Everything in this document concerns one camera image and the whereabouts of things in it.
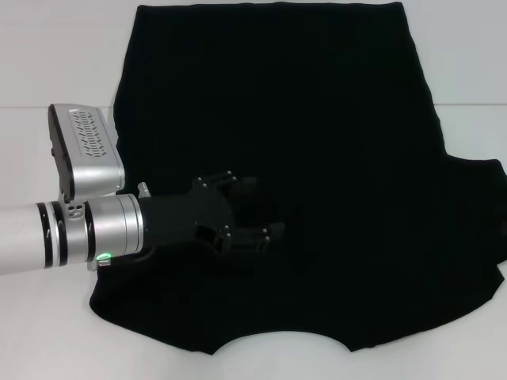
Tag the small silver plug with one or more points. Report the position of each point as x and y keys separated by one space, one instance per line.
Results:
x=143 y=190

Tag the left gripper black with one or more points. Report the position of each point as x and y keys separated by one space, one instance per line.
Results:
x=178 y=217

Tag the black t-shirt with white print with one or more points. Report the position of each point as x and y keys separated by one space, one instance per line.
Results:
x=317 y=118

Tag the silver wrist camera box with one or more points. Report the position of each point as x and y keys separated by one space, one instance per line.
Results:
x=95 y=158

